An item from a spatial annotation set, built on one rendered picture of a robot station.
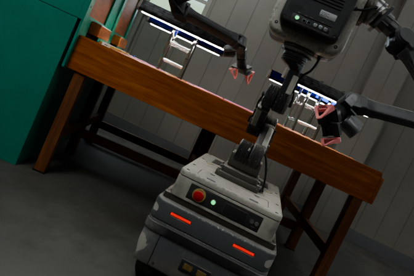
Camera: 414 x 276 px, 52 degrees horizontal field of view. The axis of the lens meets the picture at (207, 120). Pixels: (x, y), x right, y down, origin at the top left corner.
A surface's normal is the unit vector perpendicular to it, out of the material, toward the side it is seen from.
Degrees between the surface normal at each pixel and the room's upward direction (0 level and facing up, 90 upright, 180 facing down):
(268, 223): 90
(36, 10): 90
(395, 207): 90
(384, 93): 90
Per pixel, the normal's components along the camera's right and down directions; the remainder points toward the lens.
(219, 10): -0.14, 0.01
